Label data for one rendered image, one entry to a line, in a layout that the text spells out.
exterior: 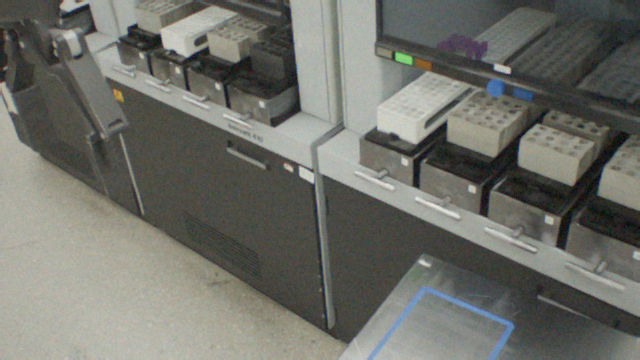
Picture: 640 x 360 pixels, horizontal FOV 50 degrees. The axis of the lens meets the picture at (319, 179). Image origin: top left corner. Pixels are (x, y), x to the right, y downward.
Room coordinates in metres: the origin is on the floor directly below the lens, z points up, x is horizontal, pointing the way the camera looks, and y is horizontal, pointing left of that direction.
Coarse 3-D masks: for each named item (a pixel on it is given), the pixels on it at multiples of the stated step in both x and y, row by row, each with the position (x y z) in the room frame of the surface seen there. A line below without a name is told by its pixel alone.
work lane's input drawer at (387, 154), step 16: (368, 144) 1.17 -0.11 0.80; (384, 144) 1.15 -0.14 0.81; (400, 144) 1.14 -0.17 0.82; (416, 144) 1.13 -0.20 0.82; (432, 144) 1.15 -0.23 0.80; (368, 160) 1.17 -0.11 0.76; (384, 160) 1.14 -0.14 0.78; (400, 160) 1.12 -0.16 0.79; (416, 160) 1.10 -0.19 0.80; (368, 176) 1.12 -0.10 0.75; (384, 176) 1.13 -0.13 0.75; (400, 176) 1.12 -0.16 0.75
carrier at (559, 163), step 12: (528, 144) 1.01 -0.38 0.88; (540, 144) 1.00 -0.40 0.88; (552, 144) 1.00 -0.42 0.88; (528, 156) 1.01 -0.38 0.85; (540, 156) 1.00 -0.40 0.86; (552, 156) 0.98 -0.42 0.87; (564, 156) 0.97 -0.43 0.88; (576, 156) 0.96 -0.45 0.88; (528, 168) 1.01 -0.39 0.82; (540, 168) 0.99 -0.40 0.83; (552, 168) 0.98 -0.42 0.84; (564, 168) 0.96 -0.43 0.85; (576, 168) 0.95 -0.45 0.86; (564, 180) 0.96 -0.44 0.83; (576, 180) 0.95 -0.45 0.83
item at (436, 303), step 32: (416, 288) 0.74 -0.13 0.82; (448, 288) 0.73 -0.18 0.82; (480, 288) 0.72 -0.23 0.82; (512, 288) 0.72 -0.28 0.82; (384, 320) 0.68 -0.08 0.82; (416, 320) 0.67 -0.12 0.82; (448, 320) 0.67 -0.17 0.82; (480, 320) 0.66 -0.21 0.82; (512, 320) 0.66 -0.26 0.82; (544, 320) 0.65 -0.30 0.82; (576, 320) 0.65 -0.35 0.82; (352, 352) 0.63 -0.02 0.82; (384, 352) 0.62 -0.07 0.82; (416, 352) 0.62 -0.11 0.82; (448, 352) 0.61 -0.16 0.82; (480, 352) 0.61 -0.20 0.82; (512, 352) 0.60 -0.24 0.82; (544, 352) 0.60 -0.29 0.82; (576, 352) 0.59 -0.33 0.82; (608, 352) 0.59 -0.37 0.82
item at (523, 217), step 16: (608, 160) 1.04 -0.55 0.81; (592, 176) 1.00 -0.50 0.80; (496, 192) 0.97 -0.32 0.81; (512, 192) 0.95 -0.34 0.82; (528, 192) 0.95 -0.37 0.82; (544, 192) 0.96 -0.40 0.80; (576, 192) 0.95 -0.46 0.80; (496, 208) 0.97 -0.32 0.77; (512, 208) 0.95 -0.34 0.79; (528, 208) 0.92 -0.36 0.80; (544, 208) 0.91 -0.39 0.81; (560, 208) 0.91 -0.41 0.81; (512, 224) 0.94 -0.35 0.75; (528, 224) 0.92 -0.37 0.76; (544, 224) 0.90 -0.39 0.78; (560, 224) 0.89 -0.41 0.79; (512, 240) 0.90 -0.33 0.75; (544, 240) 0.90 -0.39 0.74
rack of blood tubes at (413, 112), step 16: (416, 80) 1.30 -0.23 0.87; (432, 80) 1.31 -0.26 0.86; (448, 80) 1.29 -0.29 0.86; (400, 96) 1.25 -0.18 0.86; (416, 96) 1.24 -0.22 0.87; (432, 96) 1.24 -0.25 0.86; (448, 96) 1.23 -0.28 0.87; (464, 96) 1.29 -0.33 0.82; (384, 112) 1.19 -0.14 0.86; (400, 112) 1.19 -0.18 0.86; (416, 112) 1.17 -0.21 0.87; (432, 112) 1.18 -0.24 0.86; (448, 112) 1.22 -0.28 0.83; (384, 128) 1.19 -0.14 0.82; (400, 128) 1.16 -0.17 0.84; (416, 128) 1.14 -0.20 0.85; (432, 128) 1.18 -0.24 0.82
